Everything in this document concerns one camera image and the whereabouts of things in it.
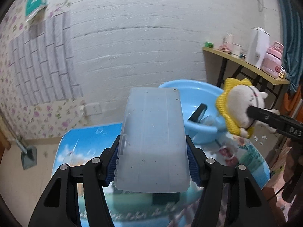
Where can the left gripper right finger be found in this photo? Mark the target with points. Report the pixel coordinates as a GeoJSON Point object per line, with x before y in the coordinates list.
{"type": "Point", "coordinates": [245, 202]}

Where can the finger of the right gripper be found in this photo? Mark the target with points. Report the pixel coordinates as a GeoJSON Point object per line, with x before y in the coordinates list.
{"type": "Point", "coordinates": [283, 125]}

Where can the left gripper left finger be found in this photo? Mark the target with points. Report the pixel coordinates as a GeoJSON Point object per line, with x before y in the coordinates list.
{"type": "Point", "coordinates": [58, 204]}

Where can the yellow white plush toy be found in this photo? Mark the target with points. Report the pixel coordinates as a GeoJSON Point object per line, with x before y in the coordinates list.
{"type": "Point", "coordinates": [232, 105]}

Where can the wooden side table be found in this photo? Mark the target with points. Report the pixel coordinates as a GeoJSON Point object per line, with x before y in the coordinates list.
{"type": "Point", "coordinates": [267, 82]}

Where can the grey dustpan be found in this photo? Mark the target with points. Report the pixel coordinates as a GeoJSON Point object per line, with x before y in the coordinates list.
{"type": "Point", "coordinates": [28, 153]}

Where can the pink lunch jar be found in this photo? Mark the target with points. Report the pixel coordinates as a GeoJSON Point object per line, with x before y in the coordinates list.
{"type": "Point", "coordinates": [271, 64]}

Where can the light blue plastic basin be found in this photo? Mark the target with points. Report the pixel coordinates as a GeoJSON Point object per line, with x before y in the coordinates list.
{"type": "Point", "coordinates": [192, 94]}

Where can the black item in basin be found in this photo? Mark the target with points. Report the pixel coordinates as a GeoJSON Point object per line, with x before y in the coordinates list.
{"type": "Point", "coordinates": [198, 114]}

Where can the white electric kettle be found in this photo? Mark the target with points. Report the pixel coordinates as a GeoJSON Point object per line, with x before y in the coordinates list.
{"type": "Point", "coordinates": [258, 45]}

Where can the pink small object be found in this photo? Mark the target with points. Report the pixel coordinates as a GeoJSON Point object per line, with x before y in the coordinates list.
{"type": "Point", "coordinates": [226, 47]}

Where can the green small box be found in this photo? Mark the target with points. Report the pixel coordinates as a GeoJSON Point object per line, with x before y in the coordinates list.
{"type": "Point", "coordinates": [209, 45]}

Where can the blue curtain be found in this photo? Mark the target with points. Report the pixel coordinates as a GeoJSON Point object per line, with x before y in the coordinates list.
{"type": "Point", "coordinates": [292, 42]}

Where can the white wall socket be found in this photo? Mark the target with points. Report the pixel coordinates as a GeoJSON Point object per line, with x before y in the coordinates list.
{"type": "Point", "coordinates": [93, 109]}

